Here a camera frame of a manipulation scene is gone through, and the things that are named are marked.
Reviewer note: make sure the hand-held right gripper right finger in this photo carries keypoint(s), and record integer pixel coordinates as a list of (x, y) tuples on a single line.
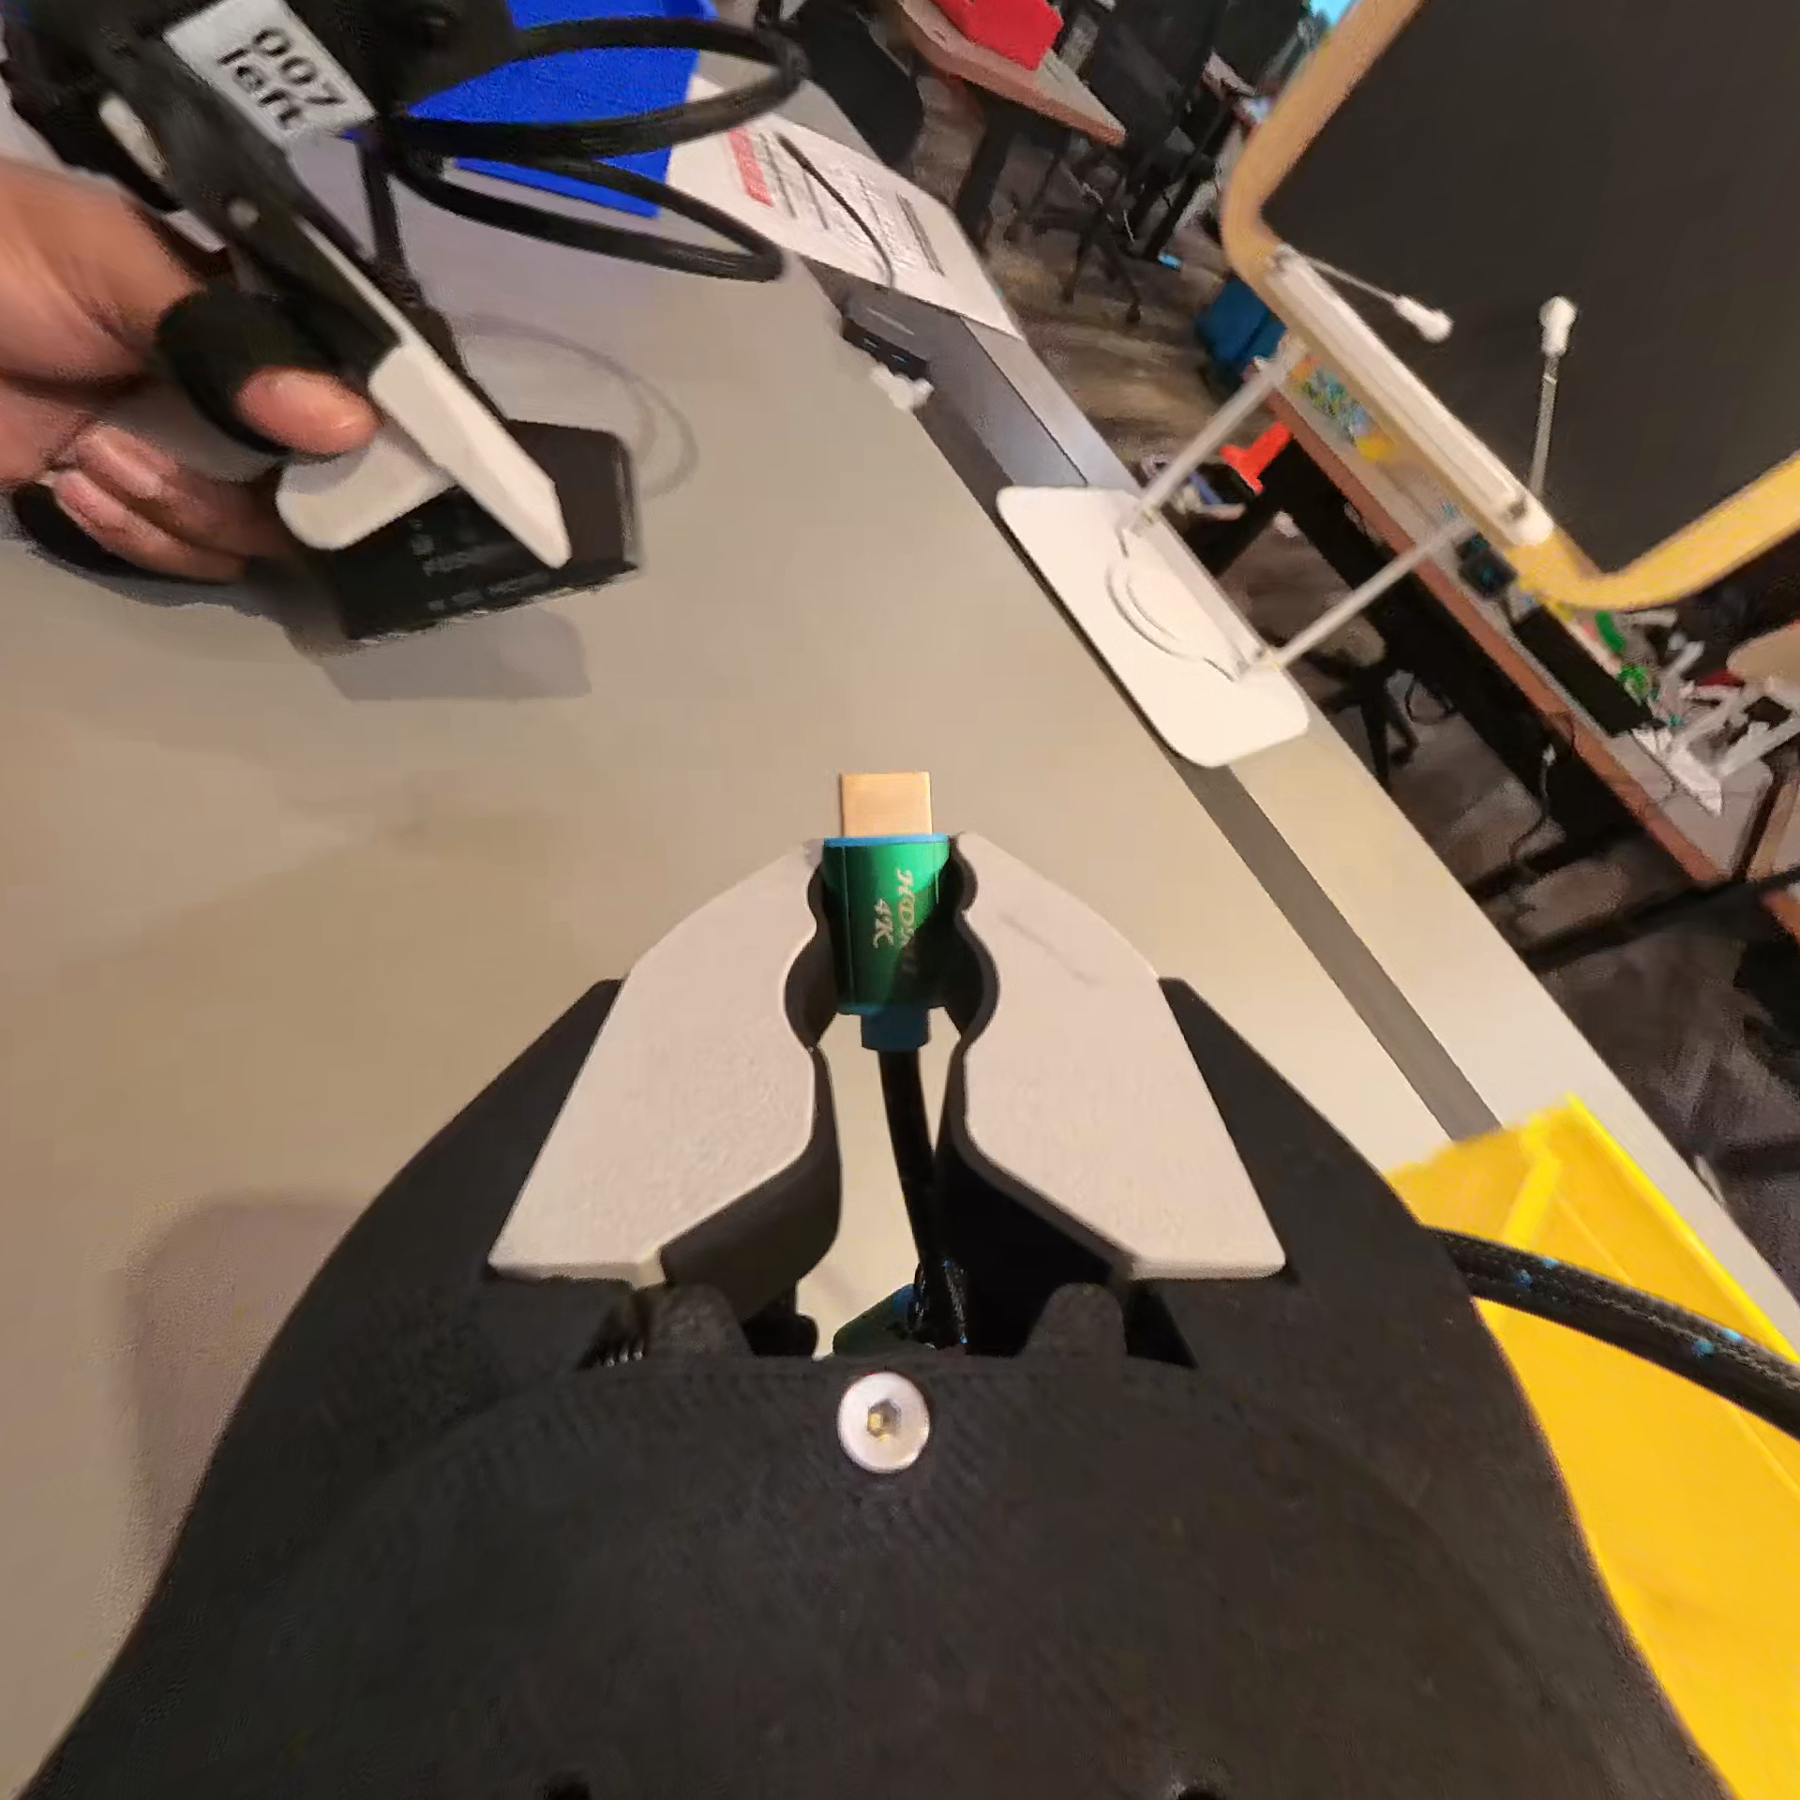
[(1113, 1114)]

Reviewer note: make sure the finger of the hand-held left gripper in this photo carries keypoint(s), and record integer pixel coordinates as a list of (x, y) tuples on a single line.
[(479, 452), (358, 492)]

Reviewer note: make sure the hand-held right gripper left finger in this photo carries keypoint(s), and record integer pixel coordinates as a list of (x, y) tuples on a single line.
[(674, 1114)]

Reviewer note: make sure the blue plastic bin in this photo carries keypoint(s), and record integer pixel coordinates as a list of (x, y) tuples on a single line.
[(619, 77)]

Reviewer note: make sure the yellow plastic bin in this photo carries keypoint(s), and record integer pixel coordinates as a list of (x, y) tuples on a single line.
[(1619, 1548)]

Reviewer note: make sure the dark grey port hub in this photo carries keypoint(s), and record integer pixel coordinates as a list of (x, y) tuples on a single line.
[(887, 313)]

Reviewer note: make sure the person's left hand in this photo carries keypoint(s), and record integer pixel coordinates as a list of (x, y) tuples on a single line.
[(73, 309)]

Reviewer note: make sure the small white clip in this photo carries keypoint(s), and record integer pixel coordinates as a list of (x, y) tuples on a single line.
[(902, 387)]

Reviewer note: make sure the printed paper sheet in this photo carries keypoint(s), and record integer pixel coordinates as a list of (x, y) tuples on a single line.
[(957, 288)]

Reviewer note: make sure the orange traffic cone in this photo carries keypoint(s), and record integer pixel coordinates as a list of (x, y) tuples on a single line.
[(1257, 457)]

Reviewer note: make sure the red plastic bin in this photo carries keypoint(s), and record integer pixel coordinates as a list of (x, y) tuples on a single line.
[(1006, 29)]

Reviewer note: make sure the wood-framed black board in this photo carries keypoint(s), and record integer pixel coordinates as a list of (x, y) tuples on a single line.
[(1546, 213)]

